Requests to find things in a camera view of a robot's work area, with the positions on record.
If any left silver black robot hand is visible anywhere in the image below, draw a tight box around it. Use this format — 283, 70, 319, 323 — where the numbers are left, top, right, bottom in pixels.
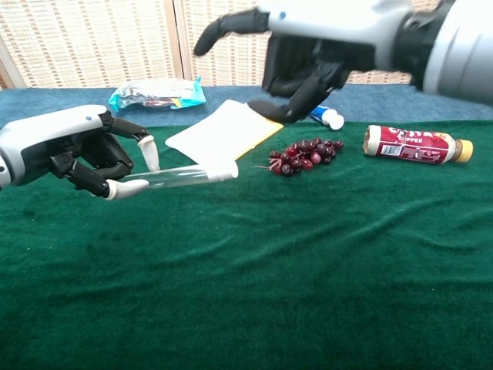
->
0, 104, 161, 202

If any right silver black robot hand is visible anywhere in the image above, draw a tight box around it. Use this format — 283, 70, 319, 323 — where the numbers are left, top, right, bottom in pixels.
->
193, 0, 440, 124

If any transparent glass test tube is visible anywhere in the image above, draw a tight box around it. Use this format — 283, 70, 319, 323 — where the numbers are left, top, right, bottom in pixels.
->
122, 163, 216, 190

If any white tube cap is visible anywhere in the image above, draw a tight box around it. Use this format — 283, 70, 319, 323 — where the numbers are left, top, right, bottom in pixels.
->
206, 160, 240, 182

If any blue white toothpaste tube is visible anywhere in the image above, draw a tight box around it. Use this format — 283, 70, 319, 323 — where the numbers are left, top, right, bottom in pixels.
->
310, 104, 346, 131

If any blue table cloth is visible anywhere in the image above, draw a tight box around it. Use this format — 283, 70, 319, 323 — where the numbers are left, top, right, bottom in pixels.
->
0, 82, 493, 130

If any woven bamboo screen panel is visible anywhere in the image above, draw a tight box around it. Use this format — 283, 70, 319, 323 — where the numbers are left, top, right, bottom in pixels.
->
0, 0, 184, 90
172, 0, 273, 87
346, 69, 415, 86

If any teal snack packet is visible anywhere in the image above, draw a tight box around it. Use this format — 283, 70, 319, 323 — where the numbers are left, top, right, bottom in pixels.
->
108, 76, 207, 113

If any bunch of red grapes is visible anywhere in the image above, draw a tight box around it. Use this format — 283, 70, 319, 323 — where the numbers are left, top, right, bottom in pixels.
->
253, 137, 345, 177

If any red Costa coffee bottle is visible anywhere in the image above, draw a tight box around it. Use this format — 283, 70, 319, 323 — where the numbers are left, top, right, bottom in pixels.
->
362, 124, 475, 166

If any white yellow paper pad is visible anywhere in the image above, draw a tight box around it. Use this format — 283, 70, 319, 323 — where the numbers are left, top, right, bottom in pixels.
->
164, 99, 285, 170

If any green velvet table cloth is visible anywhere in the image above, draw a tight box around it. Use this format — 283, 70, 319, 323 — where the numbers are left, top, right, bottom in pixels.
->
0, 119, 493, 370

